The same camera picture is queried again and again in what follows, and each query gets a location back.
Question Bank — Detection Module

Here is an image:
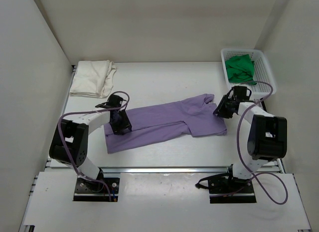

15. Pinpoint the purple t-shirt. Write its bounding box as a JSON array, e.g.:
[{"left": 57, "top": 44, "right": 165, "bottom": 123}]
[{"left": 104, "top": 94, "right": 227, "bottom": 154}]

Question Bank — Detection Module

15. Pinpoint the cream white t-shirt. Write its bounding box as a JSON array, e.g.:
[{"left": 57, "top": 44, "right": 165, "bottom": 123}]
[{"left": 69, "top": 60, "right": 117, "bottom": 98}]

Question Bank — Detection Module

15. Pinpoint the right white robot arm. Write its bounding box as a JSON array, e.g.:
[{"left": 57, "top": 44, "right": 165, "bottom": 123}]
[{"left": 213, "top": 86, "right": 287, "bottom": 181}]

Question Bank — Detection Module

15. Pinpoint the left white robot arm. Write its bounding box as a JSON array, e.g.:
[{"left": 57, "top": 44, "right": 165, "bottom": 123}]
[{"left": 49, "top": 91, "right": 132, "bottom": 183}]

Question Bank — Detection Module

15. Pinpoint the green t-shirt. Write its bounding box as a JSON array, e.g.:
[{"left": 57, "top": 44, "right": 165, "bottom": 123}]
[{"left": 225, "top": 54, "right": 257, "bottom": 85}]

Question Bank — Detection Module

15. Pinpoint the white plastic basket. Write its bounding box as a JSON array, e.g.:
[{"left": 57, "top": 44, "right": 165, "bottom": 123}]
[{"left": 221, "top": 48, "right": 277, "bottom": 99}]

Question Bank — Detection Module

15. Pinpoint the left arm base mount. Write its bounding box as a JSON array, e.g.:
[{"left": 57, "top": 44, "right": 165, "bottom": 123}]
[{"left": 73, "top": 177, "right": 120, "bottom": 203}]

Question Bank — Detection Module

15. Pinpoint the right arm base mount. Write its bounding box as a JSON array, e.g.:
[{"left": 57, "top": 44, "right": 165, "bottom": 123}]
[{"left": 195, "top": 168, "right": 257, "bottom": 204}]

